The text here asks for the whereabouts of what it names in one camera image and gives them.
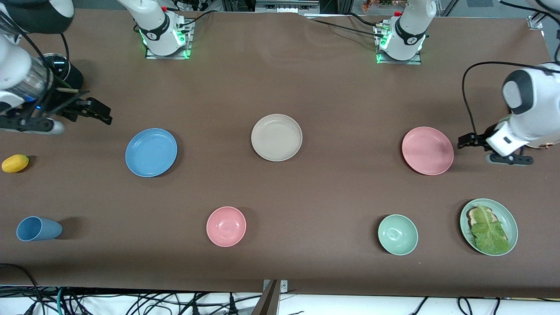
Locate pink shallow bowl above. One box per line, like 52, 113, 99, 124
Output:
402, 126, 455, 175

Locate blue shallow bowl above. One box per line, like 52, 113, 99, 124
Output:
125, 128, 178, 178

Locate glass lid with blue knob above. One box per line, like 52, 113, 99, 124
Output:
42, 53, 70, 81

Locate toast bread slice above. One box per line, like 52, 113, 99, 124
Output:
466, 207, 495, 228

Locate yellow toy lemon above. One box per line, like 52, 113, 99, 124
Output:
1, 154, 30, 173

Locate green shallow bowl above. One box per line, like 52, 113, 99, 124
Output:
459, 198, 518, 256

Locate green lettuce leaf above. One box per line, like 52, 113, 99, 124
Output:
470, 204, 511, 255

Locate small green deep bowl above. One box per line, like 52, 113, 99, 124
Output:
378, 214, 419, 256

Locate blue plastic cup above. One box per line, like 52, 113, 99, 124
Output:
16, 216, 63, 242

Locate orange artificial flowers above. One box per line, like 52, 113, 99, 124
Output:
361, 0, 410, 13

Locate brown table cover sheet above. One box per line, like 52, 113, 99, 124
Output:
0, 8, 560, 298

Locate small pink deep bowl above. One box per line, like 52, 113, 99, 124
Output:
206, 206, 247, 248

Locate beige shallow bowl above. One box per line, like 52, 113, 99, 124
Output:
251, 114, 303, 162

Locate dark metal bar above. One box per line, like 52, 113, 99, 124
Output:
250, 280, 280, 315

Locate black pot with blue handle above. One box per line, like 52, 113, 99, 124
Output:
44, 53, 84, 92

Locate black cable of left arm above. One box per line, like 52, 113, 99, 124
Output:
462, 61, 560, 136

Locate metal base plate of right arm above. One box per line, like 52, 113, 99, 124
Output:
144, 20, 193, 60

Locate metal base plate of left arm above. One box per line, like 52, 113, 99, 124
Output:
375, 23, 423, 66

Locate black cable at right arm base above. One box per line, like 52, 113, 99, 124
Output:
177, 10, 224, 28

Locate short black table cable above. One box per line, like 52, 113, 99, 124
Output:
346, 12, 383, 28

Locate black looping floor cable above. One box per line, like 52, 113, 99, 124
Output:
0, 262, 46, 315

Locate long black table cable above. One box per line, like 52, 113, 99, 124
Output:
305, 17, 382, 38

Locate aluminium frame profile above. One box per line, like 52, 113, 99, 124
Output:
255, 0, 321, 14

